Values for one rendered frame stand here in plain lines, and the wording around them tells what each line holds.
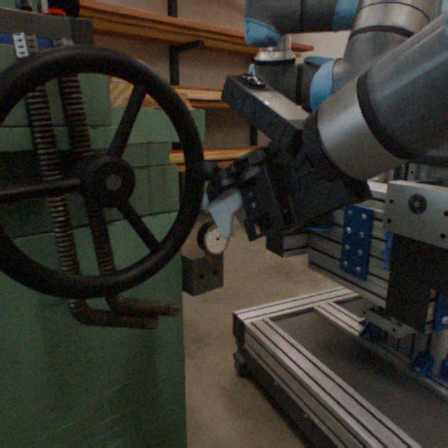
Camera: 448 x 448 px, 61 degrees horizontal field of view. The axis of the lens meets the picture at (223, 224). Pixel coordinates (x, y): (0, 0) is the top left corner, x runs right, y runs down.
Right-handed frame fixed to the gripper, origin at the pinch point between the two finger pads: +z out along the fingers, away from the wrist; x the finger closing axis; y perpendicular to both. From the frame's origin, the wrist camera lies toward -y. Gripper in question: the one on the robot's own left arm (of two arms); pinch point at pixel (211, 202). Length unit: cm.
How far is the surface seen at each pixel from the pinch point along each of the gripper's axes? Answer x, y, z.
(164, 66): 150, -188, 206
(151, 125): 4.4, -19.9, 16.0
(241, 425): 38, 50, 67
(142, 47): 129, -198, 199
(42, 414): -17.3, 21.6, 38.7
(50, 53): -16.7, -15.9, -3.8
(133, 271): -8.5, 5.3, 8.7
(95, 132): -9.2, -13.9, 8.0
